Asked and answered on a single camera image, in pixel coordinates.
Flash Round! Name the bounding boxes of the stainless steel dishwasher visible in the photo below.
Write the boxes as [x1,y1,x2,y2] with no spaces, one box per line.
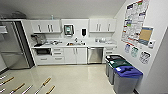
[87,46,105,65]

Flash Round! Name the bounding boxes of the steel sink basin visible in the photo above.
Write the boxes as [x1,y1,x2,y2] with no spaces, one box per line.
[66,41,87,47]

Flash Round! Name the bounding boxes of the white sink cabinet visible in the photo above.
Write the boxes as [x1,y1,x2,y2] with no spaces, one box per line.
[63,46,89,66]

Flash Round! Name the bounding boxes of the black soap dispenser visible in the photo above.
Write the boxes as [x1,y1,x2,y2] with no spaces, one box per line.
[81,28,88,38]

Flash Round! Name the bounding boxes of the steel paper towel dispenser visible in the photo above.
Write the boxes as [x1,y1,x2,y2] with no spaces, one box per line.
[63,23,75,37]

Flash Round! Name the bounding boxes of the grey bin black lid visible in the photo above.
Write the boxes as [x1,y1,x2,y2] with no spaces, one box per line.
[104,54,125,78]

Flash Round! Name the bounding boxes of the grey bin green lid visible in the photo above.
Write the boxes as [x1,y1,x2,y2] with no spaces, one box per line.
[107,58,134,86]

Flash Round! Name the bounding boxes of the black built-in microwave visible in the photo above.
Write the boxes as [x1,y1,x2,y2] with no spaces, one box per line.
[34,47,53,56]

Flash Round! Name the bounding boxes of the teal bottle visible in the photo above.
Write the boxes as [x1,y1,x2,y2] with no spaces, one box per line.
[50,13,55,21]

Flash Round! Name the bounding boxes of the grey bin blue lid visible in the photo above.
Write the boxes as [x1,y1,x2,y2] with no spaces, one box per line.
[112,65,144,94]

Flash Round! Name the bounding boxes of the brown cork board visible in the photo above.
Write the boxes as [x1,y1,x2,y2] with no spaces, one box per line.
[137,26,155,47]

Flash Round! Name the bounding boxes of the stainless steel refrigerator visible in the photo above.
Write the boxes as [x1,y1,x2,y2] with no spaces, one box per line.
[0,20,35,70]

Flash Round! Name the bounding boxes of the clutter atop refrigerator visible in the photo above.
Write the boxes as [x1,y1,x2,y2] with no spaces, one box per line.
[0,10,27,20]

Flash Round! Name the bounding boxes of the white paper on refrigerator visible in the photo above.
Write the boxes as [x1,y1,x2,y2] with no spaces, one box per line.
[0,25,8,35]

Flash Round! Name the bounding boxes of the large colourful wall poster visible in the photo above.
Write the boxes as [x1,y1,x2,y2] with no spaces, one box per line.
[120,0,151,46]

